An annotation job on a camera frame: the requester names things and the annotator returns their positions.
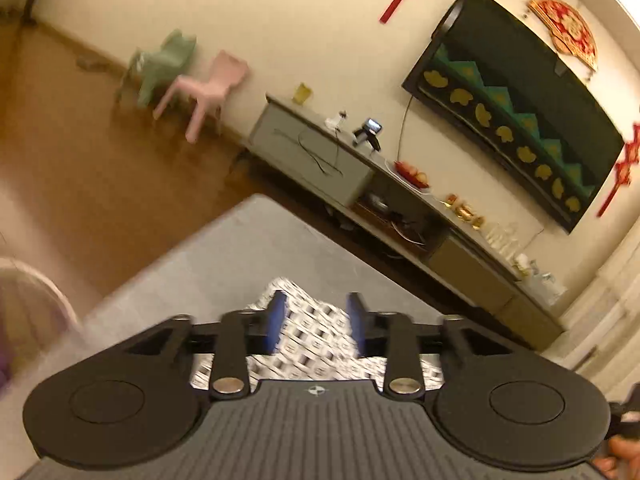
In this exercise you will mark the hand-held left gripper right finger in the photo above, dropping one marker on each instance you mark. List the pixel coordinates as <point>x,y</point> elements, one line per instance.
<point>356,324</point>

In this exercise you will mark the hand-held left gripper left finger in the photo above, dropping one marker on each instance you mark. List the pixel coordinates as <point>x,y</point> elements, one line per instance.
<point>277,321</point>

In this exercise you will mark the white square-patterned garment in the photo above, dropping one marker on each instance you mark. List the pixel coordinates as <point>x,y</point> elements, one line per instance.
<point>320,340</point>

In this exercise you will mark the person's right hand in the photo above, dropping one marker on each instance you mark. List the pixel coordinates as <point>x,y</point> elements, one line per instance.
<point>622,455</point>

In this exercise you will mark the air conditioner with lace cover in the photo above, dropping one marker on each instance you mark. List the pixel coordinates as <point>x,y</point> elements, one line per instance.
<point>605,320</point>

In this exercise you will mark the white storage basket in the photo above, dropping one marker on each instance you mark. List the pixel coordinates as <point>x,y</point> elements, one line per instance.
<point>545,282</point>

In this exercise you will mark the small gold ornament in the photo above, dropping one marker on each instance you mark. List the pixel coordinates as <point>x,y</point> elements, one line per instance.
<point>450,201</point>
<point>478,221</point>

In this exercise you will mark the wide gold ornament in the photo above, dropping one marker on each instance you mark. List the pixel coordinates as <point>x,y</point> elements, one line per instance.
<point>465,211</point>

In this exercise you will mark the red plate of fruit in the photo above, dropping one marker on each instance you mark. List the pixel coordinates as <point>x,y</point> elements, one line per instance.
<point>412,174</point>

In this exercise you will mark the grey television cabinet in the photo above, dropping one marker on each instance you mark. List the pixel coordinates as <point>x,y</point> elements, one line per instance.
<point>320,160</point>

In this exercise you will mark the group of clear glasses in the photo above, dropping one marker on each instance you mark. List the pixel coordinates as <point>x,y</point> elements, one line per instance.
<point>502,240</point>

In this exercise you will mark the yellow tissue box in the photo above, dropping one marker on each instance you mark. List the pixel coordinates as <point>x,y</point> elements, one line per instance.
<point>522,262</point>

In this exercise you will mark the white charger device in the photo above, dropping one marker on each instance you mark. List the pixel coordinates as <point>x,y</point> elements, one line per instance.
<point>335,121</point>

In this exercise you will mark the yellow cup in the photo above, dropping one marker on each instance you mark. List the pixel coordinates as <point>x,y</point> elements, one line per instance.
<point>302,94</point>

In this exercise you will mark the white curved chair back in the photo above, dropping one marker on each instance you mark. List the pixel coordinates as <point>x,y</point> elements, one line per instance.
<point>35,285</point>

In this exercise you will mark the pink plastic child chair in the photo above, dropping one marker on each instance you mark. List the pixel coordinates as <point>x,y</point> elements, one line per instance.
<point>210,82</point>

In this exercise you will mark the green plastic child chair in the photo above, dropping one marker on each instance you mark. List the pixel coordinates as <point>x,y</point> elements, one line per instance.
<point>165,62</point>

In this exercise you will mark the television with patterned dust cover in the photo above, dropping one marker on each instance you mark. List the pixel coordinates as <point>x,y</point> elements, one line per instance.
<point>500,60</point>

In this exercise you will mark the small camera on tripod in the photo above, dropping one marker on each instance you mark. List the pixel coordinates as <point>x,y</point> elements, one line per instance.
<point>367,132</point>

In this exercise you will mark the red fan wall decoration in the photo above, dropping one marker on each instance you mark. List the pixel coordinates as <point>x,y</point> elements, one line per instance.
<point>567,30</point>

